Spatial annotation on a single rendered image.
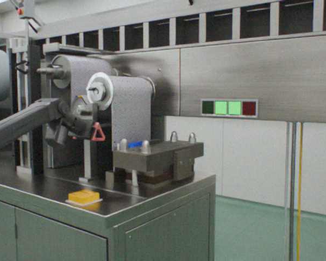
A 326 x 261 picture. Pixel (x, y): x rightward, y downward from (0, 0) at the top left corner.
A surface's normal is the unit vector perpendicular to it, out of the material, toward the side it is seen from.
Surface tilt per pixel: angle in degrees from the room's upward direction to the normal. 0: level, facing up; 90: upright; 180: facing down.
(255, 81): 90
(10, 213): 90
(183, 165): 90
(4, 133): 86
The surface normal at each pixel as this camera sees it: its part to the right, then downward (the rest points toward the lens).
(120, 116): 0.80, 0.05
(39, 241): -0.59, 0.07
